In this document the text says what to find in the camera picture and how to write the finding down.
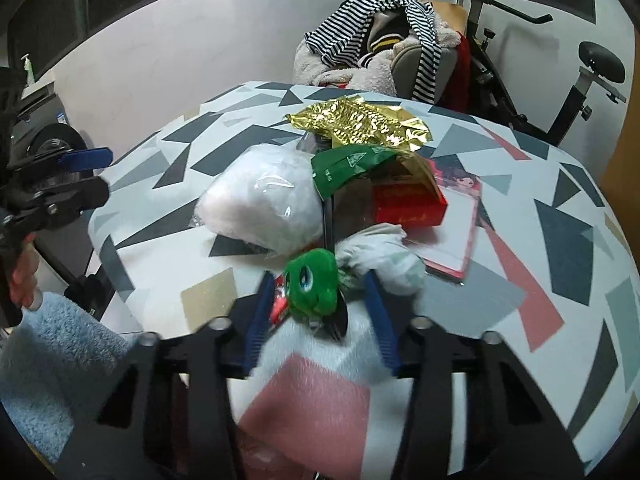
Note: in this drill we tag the green plush frog toy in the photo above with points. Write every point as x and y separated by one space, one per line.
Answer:
312 275

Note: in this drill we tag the white cotton-filled plastic bag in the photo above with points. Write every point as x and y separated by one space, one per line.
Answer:
260 200

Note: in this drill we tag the pink blister pack card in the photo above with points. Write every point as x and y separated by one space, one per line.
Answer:
450 230

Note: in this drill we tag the gold foil wrapper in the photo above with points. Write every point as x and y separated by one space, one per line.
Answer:
350 120

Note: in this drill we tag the dark jacket with yellow stripes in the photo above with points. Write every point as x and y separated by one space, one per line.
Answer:
385 35

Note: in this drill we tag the black exercise bike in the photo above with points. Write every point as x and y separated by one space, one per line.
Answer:
570 105

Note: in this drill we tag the small red wrapper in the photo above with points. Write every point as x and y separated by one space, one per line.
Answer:
279 305

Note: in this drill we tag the red cardboard box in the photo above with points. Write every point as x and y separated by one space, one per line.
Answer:
405 205

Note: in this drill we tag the person's left hand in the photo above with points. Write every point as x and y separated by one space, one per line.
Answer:
22 275

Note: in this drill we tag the geometric patterned tablecloth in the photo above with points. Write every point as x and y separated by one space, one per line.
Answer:
550 200

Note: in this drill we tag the brown wooden board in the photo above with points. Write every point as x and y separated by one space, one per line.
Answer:
450 15

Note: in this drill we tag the white crumpled cloth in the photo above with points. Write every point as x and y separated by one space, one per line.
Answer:
385 255

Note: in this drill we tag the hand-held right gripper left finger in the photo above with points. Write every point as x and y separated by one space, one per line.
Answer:
259 325

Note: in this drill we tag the person's left forearm blue sleeve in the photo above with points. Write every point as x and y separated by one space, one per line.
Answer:
45 360

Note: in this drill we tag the black white striped shirt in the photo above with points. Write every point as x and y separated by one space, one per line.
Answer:
345 35

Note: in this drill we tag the grey chair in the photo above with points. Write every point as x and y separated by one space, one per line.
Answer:
405 67

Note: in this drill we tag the white pump bottle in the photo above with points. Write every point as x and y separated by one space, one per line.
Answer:
27 70

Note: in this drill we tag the red cloth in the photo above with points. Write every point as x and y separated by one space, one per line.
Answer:
462 75

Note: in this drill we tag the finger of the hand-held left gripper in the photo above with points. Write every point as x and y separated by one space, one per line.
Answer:
85 158
75 195

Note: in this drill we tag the green snack packet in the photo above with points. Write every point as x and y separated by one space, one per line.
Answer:
340 165

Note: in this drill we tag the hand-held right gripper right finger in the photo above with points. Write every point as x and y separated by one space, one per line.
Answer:
384 327

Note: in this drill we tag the brown wooden door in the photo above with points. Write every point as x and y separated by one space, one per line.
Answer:
622 160

